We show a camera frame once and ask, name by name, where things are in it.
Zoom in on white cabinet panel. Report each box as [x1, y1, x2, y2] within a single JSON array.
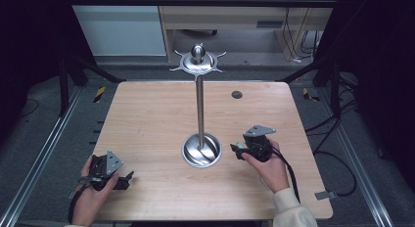
[[66, 0, 167, 57]]

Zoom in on black metal frame stand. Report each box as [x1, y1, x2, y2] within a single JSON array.
[[277, 54, 345, 118], [58, 53, 127, 117]]

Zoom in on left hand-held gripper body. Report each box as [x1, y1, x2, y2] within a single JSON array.
[[77, 150, 131, 192]]

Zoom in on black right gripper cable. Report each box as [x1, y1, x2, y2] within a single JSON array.
[[269, 145, 301, 204]]

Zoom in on person's left hand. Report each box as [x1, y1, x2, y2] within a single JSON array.
[[70, 155, 120, 227]]

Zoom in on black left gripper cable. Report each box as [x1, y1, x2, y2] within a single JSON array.
[[67, 183, 88, 225]]

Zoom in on light wooden desk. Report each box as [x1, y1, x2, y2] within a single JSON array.
[[156, 0, 339, 63]]

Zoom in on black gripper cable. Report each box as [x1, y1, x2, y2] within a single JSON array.
[[269, 145, 301, 204], [67, 183, 88, 225]]

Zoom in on black floor cable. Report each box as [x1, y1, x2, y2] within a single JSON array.
[[304, 98, 358, 198]]

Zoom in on steel hook stand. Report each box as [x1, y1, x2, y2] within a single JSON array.
[[169, 42, 227, 169]]

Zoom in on grey table clamp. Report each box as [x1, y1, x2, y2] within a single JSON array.
[[314, 190, 339, 202]]

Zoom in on black cables under desk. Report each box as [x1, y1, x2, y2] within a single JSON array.
[[281, 6, 323, 64]]

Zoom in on yellow black tape strip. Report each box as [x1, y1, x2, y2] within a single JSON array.
[[301, 87, 321, 103], [93, 86, 108, 104]]

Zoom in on black horizontal frame bar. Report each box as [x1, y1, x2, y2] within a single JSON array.
[[69, 0, 338, 9]]

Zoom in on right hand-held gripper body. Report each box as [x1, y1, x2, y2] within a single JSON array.
[[243, 123, 277, 163]]

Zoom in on black curtain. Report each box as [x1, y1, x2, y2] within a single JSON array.
[[0, 0, 96, 143], [312, 0, 415, 192]]

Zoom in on aluminium floor rail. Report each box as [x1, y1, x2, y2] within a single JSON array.
[[0, 86, 84, 227], [316, 86, 396, 227]]

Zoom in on person's right hand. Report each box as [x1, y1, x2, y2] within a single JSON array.
[[241, 138, 291, 194]]

